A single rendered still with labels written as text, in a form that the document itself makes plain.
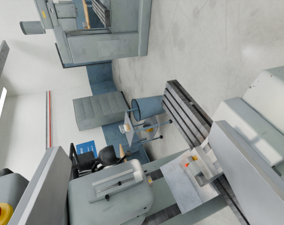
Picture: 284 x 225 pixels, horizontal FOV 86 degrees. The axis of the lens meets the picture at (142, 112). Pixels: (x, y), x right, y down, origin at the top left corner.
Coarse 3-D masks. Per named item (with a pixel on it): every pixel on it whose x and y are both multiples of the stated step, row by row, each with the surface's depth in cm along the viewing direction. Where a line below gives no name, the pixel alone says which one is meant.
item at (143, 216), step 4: (140, 216) 71; (144, 216) 71; (132, 220) 70; (136, 220) 70; (140, 220) 70; (124, 224) 68; (128, 224) 69; (132, 224) 69; (136, 224) 72; (140, 224) 79
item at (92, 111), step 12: (96, 96) 618; (108, 96) 624; (120, 96) 630; (84, 108) 569; (96, 108) 574; (108, 108) 579; (120, 108) 584; (84, 120) 536; (96, 120) 559; (108, 120) 583; (120, 120) 611
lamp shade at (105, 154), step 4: (104, 148) 56; (108, 148) 55; (112, 148) 55; (100, 152) 55; (104, 152) 54; (108, 152) 54; (112, 152) 54; (100, 156) 54; (104, 156) 53; (108, 156) 53; (112, 156) 54; (100, 160) 54; (104, 160) 53; (108, 160) 53; (112, 160) 54; (116, 160) 55; (104, 164) 54; (108, 164) 54; (112, 164) 55
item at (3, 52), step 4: (4, 40) 508; (4, 44) 501; (0, 48) 472; (4, 48) 494; (8, 48) 524; (0, 52) 461; (4, 52) 487; (0, 56) 455; (4, 56) 480; (0, 60) 449; (4, 60) 474; (0, 64) 444; (4, 64) 468; (0, 68) 438; (0, 72) 433; (0, 76) 428
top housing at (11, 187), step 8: (8, 176) 48; (16, 176) 49; (0, 184) 46; (8, 184) 47; (16, 184) 48; (24, 184) 51; (0, 192) 45; (8, 192) 45; (16, 192) 46; (0, 200) 44; (8, 200) 44; (16, 200) 45
